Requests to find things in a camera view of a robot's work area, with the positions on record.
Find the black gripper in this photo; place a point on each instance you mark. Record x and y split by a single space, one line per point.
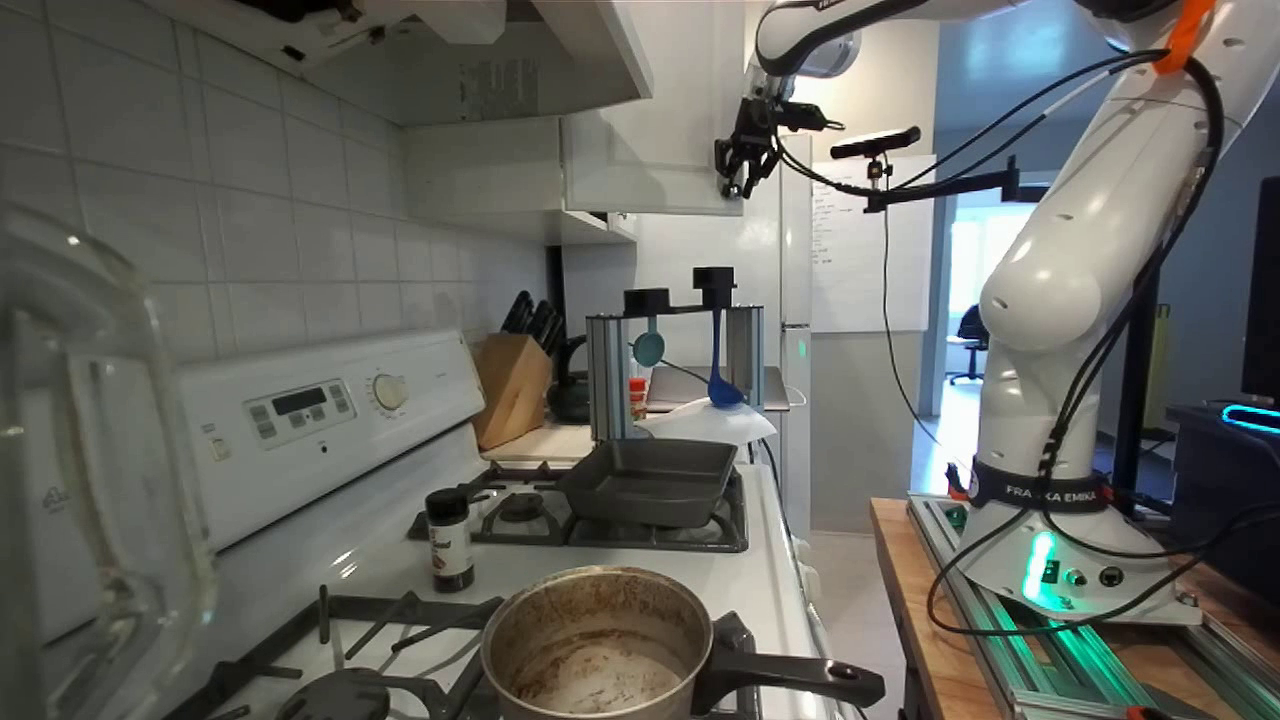
766 121

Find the white cabinet door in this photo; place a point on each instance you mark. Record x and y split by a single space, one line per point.
683 104

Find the teal round utensil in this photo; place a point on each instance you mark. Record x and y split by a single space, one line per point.
647 349

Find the blue plastic utensil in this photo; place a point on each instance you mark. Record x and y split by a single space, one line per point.
726 394

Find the white range hood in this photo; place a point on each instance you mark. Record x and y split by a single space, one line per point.
505 65

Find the white paper sheet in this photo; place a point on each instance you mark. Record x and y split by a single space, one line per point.
723 427

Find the dark office chair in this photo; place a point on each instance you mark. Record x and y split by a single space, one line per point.
970 325

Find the white refrigerator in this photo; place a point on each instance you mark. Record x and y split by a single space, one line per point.
798 442

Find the black kettle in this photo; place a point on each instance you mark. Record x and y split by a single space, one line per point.
569 394

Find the wooden knife block with knives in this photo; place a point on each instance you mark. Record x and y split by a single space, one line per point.
514 385

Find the black square baking pan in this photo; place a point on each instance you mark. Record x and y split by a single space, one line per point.
655 485

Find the black cast iron burner grate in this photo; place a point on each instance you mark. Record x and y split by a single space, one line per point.
723 534
400 611

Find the round white stove dial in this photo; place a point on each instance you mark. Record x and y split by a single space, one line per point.
391 394

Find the black vertical pole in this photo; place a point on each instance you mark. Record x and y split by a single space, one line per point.
1139 402

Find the black capped spice bottle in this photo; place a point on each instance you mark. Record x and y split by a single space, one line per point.
451 555

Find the wooden work table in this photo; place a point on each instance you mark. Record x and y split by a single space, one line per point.
922 627

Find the white gas stove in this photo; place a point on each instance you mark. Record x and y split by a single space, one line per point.
332 463

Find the black monitor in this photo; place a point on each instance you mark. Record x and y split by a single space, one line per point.
1264 293

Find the black box with cyan light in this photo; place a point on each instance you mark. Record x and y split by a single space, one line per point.
1225 507

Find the glass jar blender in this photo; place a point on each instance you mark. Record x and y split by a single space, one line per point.
104 467

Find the black stereo camera bar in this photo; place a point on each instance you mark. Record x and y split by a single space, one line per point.
874 143

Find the white wall whiteboard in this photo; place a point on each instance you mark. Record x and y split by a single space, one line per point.
847 267

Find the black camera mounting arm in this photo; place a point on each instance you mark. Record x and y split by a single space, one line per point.
944 189

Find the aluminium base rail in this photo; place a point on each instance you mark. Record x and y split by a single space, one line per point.
1066 665

